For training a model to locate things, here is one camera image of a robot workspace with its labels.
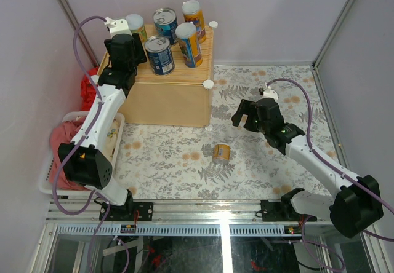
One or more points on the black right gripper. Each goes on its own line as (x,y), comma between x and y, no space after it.
(245,108)

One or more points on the tall blue vegetable can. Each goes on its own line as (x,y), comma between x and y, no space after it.
(189,44)

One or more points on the blue soup can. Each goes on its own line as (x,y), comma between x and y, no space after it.
(165,21)

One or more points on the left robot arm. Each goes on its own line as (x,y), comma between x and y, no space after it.
(83,160)

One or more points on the aluminium mounting rail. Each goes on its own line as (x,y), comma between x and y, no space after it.
(176,218)

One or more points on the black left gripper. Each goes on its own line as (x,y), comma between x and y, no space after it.
(138,56)

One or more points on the short yellow can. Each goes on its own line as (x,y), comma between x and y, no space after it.
(136,25)

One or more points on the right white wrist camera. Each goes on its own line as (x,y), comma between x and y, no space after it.
(268,92)

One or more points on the white corner connector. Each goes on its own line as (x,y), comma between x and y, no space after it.
(208,84)

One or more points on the tall yellow lidded can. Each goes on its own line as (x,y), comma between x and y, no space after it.
(192,12)

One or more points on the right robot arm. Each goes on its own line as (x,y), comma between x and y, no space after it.
(353,201)

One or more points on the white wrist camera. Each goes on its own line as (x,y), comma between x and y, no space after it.
(118,26)
(268,92)

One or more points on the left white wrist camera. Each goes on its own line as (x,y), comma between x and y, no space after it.
(118,26)

